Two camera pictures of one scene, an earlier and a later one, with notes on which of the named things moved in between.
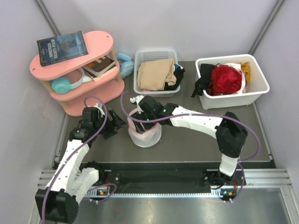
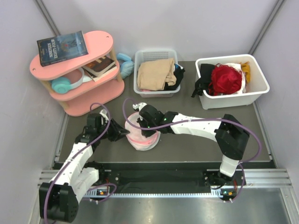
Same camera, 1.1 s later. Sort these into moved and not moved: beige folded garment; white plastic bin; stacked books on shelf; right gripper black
Moved: right gripper black
Not moved: white plastic bin; beige folded garment; stacked books on shelf
